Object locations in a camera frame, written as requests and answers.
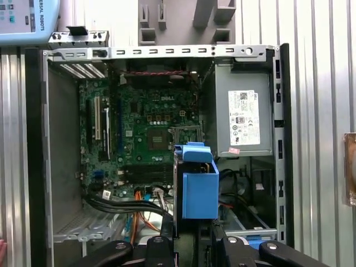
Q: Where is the power supply wire bundle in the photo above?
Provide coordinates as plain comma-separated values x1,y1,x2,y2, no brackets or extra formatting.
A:
218,164,251,208

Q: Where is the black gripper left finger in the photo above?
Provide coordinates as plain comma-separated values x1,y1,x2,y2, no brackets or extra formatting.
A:
66,214,175,267

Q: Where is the grey metal disk bay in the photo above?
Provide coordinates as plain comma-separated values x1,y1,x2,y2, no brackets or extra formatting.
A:
52,214,134,251

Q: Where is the orange red wire bundle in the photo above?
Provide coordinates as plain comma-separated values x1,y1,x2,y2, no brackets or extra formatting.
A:
132,189,167,245

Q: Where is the metal socket cover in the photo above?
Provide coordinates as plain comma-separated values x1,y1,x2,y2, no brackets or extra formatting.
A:
169,125,202,150

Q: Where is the thick black cable bundle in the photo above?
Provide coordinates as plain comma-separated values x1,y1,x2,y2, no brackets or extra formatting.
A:
83,194,170,220

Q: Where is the grey power supply unit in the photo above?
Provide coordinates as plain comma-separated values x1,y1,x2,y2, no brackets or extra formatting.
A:
205,63,275,158

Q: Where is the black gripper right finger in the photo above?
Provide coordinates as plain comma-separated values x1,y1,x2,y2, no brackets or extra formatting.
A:
210,219,332,267

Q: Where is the black RAM slot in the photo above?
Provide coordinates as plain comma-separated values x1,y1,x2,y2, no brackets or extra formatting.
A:
125,169,175,174
125,177,175,183
125,173,175,178
125,164,175,169

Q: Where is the white expansion slot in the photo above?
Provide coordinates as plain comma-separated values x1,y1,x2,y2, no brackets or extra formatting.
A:
94,96,101,140

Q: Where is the black open PC case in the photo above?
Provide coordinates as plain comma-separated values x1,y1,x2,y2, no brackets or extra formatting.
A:
23,42,295,251

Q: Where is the grey plastic parts rack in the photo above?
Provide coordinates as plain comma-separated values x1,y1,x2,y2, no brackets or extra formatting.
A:
138,0,237,47

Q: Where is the green motherboard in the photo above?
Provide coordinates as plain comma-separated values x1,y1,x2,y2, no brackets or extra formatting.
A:
78,77,206,201

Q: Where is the square brown base plate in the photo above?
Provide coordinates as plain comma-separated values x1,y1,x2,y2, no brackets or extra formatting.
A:
343,132,356,207

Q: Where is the hard disk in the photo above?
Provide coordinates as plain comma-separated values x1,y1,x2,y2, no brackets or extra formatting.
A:
171,141,221,267

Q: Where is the grey metal drive cage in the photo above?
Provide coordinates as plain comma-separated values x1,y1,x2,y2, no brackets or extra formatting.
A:
219,205,279,243

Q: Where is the CPU socket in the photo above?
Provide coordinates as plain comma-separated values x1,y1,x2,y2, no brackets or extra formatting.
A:
147,127,171,151

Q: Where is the black graphics card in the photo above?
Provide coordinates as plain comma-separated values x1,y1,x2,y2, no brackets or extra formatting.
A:
100,107,112,162

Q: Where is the metal slot retention bracket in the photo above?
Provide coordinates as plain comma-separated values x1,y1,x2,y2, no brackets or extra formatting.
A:
47,26,110,51

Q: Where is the black expansion slot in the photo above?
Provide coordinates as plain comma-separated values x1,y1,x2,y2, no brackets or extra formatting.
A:
86,98,94,144

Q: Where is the blue plastic bay latch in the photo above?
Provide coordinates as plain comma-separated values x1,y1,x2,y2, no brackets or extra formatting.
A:
244,234,275,247

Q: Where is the pale blue teach pendant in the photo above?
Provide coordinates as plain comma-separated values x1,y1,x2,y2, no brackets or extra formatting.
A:
0,0,62,47

